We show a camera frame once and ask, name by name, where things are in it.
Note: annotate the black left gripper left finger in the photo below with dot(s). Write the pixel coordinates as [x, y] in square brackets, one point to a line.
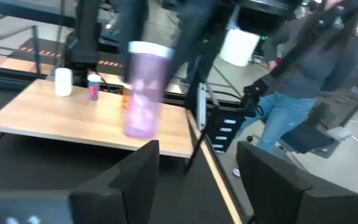
[126, 199]

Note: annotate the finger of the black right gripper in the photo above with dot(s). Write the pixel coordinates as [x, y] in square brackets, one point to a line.
[197, 46]
[130, 28]

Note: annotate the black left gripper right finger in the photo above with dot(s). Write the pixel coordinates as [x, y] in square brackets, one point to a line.
[278, 199]

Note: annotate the orange pill bottle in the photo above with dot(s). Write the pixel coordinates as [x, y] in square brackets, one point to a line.
[126, 99]

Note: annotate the blue bottle with red contents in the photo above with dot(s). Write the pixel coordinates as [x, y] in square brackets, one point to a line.
[94, 90]

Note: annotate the pink pill bottle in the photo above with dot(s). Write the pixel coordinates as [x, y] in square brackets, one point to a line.
[146, 99]

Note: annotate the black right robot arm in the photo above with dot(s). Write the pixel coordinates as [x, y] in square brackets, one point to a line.
[82, 37]

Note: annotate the white paper label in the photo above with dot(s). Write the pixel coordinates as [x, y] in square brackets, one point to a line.
[239, 46]

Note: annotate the black office chair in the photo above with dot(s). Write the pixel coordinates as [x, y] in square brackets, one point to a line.
[309, 137]

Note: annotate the black power strip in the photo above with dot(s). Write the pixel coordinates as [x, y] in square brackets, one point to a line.
[225, 133]

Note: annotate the white pill bottle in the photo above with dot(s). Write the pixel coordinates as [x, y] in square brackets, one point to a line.
[63, 82]

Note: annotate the black table mat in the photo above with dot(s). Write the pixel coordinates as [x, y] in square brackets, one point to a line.
[42, 174]

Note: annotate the black floor mat striped edge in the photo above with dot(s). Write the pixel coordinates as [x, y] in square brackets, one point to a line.
[39, 51]

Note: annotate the person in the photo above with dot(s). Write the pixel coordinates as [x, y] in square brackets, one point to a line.
[306, 71]

